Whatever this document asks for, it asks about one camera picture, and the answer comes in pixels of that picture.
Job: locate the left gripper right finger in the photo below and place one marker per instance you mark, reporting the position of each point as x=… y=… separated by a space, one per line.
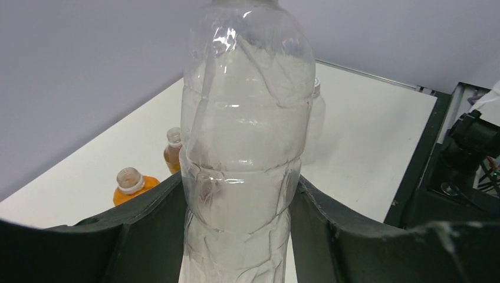
x=333 y=243

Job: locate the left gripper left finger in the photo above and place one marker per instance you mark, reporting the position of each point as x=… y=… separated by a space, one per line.
x=138 y=241

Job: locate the orange blue label bottle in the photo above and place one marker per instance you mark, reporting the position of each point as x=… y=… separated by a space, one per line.
x=131 y=183

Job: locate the gold red label bottle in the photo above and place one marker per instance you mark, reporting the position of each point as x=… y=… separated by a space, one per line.
x=171 y=152

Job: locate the clear bottle blue cap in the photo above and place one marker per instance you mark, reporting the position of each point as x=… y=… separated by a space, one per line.
x=246 y=102

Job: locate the clear bottle white cap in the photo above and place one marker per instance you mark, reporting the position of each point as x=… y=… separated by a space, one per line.
x=315 y=126

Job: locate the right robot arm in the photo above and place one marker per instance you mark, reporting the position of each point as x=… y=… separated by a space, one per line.
x=466 y=172

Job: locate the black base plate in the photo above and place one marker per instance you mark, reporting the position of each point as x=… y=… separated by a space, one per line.
x=412 y=205

